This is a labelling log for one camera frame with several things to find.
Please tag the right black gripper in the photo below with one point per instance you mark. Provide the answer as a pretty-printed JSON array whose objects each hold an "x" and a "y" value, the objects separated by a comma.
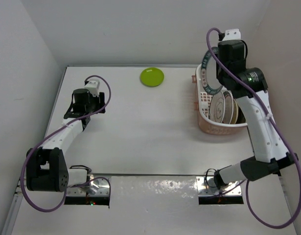
[{"x": 217, "y": 67}]

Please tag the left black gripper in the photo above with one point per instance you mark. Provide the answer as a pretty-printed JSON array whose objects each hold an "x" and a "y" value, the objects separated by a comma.
[{"x": 99, "y": 100}]

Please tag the clear glass patterned plate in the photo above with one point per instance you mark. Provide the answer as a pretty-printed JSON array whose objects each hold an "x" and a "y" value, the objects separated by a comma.
[{"x": 209, "y": 73}]

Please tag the beige plate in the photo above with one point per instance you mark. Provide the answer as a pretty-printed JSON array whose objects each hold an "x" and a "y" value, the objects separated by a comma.
[{"x": 234, "y": 113}]

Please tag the white plate green red rim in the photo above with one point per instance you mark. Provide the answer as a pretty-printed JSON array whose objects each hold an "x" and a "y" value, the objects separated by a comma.
[{"x": 221, "y": 107}]

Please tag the black plate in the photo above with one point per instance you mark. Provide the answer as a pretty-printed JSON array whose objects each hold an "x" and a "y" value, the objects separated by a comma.
[{"x": 241, "y": 118}]

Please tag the lime green plate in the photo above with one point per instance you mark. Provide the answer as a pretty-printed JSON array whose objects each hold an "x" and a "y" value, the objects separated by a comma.
[{"x": 151, "y": 77}]

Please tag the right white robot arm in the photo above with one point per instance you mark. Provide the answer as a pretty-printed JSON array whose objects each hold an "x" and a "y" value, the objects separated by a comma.
[{"x": 250, "y": 91}]

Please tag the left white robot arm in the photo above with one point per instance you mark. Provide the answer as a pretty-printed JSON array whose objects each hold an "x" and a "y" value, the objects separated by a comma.
[{"x": 46, "y": 169}]

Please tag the white plastic dish rack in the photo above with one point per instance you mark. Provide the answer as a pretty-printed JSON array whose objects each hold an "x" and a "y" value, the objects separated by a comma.
[{"x": 202, "y": 103}]

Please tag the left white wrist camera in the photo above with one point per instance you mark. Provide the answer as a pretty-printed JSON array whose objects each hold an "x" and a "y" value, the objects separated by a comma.
[{"x": 93, "y": 87}]

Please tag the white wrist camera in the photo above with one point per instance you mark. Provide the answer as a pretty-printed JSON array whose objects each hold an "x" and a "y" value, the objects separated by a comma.
[
  {"x": 93, "y": 87},
  {"x": 231, "y": 34}
]

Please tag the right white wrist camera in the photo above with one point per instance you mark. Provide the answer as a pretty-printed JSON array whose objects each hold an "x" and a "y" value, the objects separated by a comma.
[{"x": 231, "y": 34}]

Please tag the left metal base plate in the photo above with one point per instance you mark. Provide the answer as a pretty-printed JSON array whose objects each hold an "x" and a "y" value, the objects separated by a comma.
[{"x": 96, "y": 187}]

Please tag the metal base plate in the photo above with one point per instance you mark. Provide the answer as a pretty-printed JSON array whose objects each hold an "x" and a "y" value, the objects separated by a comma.
[
  {"x": 96, "y": 187},
  {"x": 207, "y": 188}
]

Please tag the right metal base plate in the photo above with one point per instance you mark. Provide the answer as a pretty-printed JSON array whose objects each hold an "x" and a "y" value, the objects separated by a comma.
[{"x": 207, "y": 188}]

